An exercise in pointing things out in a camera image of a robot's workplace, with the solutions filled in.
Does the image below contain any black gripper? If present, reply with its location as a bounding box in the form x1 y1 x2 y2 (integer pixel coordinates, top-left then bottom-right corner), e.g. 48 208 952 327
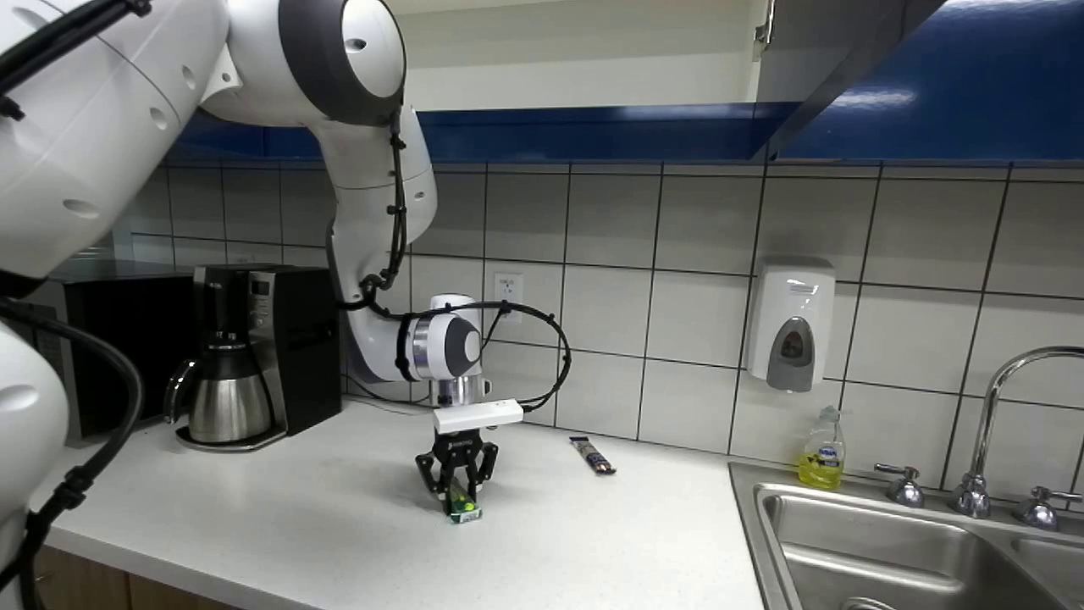
418 430 498 517

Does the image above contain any green snack bar packet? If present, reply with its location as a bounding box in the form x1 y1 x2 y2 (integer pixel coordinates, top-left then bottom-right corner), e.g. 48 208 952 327
444 489 486 524

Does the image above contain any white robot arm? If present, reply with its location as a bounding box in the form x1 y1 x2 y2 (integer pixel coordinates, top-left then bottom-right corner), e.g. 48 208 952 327
0 0 438 588

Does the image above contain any wooden lower cabinet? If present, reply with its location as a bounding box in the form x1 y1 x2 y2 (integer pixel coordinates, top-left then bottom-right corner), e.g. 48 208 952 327
33 549 230 610

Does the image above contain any open cabinet door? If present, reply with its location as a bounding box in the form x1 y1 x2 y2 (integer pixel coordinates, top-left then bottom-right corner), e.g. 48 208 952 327
753 0 945 158

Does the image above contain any blue upper cabinet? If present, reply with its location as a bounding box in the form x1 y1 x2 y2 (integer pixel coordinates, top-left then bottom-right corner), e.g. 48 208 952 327
165 0 1084 170

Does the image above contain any black coffee maker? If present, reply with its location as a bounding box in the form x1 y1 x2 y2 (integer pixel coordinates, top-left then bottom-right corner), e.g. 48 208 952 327
173 263 344 456

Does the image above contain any steel coffee carafe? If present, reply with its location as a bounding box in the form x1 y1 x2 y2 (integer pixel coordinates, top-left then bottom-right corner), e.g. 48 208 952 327
163 340 276 446

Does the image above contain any black microwave oven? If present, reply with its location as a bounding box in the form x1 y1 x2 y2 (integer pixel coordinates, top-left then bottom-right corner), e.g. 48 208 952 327
65 275 196 440

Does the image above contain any white soap dispenser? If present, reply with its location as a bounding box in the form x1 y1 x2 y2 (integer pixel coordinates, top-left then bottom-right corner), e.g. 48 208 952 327
749 263 837 395

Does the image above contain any yellow dish soap bottle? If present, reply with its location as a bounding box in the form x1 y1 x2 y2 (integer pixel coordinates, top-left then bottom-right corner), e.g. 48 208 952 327
798 407 844 493

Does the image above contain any stainless steel sink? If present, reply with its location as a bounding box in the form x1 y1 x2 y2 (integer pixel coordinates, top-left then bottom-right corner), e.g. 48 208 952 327
728 465 1084 610

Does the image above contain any chrome sink faucet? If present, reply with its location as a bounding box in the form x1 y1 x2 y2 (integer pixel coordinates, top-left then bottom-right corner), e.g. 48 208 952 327
873 343 1084 531

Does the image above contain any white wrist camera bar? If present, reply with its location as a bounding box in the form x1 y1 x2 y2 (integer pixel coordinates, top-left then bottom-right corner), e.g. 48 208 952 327
434 399 524 435

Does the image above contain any white wall outlet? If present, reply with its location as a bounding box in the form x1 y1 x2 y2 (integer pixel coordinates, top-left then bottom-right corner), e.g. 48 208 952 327
492 271 524 303

